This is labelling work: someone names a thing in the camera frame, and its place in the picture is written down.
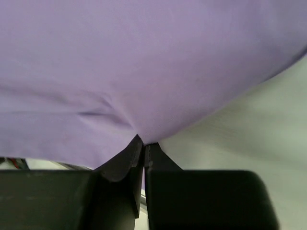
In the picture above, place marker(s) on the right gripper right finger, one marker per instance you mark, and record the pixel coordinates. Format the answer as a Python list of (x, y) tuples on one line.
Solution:
[(180, 199)]

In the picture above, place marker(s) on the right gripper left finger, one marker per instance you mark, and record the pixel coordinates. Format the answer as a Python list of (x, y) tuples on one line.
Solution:
[(106, 198)]

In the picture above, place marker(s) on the purple t shirt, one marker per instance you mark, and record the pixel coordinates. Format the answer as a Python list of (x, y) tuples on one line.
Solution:
[(223, 79)]

